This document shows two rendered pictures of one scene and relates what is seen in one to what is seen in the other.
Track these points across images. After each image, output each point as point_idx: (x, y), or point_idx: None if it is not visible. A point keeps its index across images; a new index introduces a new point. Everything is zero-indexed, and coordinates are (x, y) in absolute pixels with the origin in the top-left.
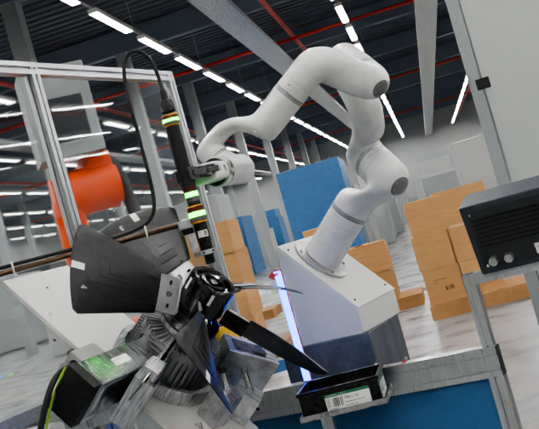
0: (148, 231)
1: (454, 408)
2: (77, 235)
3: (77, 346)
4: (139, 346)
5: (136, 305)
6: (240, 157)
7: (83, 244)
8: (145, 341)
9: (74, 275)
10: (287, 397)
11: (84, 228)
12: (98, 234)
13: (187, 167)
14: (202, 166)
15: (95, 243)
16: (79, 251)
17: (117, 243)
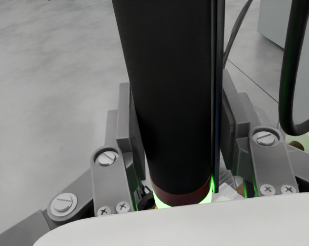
0: (289, 143)
1: None
2: (243, 7)
3: None
4: (219, 165)
5: None
6: None
7: (235, 24)
8: (225, 176)
9: (227, 43)
10: None
11: (246, 6)
12: (236, 29)
13: (128, 82)
14: (92, 173)
15: (232, 35)
16: (233, 27)
17: (223, 61)
